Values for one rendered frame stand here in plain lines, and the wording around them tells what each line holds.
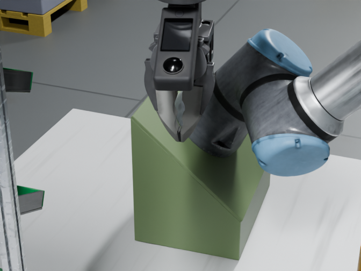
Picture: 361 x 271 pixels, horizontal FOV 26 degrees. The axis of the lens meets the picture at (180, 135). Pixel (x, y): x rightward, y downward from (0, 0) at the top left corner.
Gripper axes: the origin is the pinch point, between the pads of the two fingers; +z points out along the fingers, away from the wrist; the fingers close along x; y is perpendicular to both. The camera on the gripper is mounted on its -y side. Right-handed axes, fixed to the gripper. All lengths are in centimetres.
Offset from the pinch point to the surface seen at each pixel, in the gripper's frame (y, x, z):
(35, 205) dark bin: -14.9, 15.4, 2.9
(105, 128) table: 68, 29, 37
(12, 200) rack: -24.6, 14.0, -4.2
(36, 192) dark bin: -14.0, 15.3, 1.6
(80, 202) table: 37, 26, 37
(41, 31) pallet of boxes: 332, 138, 121
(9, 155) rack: -23.8, 14.1, -9.2
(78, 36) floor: 335, 115, 124
